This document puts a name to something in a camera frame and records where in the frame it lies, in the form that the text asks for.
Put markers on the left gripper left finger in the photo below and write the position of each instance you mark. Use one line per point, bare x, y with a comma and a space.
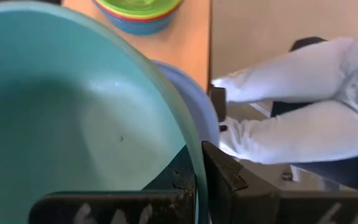
120, 208

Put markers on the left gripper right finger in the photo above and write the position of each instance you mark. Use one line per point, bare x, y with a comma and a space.
259, 205

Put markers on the teal ceramic bowl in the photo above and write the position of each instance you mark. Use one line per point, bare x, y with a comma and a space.
57, 109

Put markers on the blue-grey ceramic bowl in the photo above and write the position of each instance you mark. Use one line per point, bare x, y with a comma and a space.
197, 105

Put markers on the small blue plastic bowl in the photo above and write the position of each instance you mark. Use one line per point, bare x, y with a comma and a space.
141, 28

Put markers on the small green plastic bowl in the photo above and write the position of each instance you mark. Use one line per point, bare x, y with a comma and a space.
135, 4

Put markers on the person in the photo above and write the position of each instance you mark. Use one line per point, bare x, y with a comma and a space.
291, 137

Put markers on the black upright bracket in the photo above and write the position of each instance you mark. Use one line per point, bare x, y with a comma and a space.
219, 105

